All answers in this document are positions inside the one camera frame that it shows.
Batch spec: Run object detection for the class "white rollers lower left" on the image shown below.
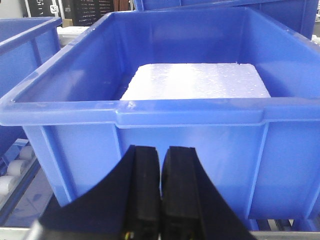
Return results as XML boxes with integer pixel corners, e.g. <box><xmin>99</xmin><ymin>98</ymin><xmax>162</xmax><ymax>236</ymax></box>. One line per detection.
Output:
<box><xmin>0</xmin><ymin>145</ymin><xmax>35</xmax><ymax>200</ymax></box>

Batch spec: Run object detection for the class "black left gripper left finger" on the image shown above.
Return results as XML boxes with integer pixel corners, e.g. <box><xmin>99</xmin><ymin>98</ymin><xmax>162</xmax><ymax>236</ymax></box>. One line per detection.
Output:
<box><xmin>29</xmin><ymin>145</ymin><xmax>160</xmax><ymax>240</ymax></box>

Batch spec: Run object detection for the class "white foam slab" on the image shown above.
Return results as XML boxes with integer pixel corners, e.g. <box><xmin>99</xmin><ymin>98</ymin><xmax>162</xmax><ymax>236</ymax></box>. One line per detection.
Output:
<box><xmin>121</xmin><ymin>62</ymin><xmax>271</xmax><ymax>101</ymax></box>

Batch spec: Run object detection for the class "blue bin at left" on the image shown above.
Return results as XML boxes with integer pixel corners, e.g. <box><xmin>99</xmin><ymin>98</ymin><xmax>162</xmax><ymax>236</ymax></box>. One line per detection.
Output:
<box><xmin>0</xmin><ymin>16</ymin><xmax>63</xmax><ymax>156</ymax></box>

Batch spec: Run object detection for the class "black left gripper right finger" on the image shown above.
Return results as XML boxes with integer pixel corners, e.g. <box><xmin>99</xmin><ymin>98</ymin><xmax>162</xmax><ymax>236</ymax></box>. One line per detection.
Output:
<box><xmin>161</xmin><ymin>146</ymin><xmax>255</xmax><ymax>240</ymax></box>

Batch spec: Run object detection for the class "blue bin holding foam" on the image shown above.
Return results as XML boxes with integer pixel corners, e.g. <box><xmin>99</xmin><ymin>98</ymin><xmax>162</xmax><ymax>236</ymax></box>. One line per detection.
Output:
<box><xmin>0</xmin><ymin>7</ymin><xmax>320</xmax><ymax>220</ymax></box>

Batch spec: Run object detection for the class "blue bin behind top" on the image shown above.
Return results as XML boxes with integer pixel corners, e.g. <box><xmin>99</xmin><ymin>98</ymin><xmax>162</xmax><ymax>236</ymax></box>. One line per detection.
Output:
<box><xmin>134</xmin><ymin>0</ymin><xmax>320</xmax><ymax>39</ymax></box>

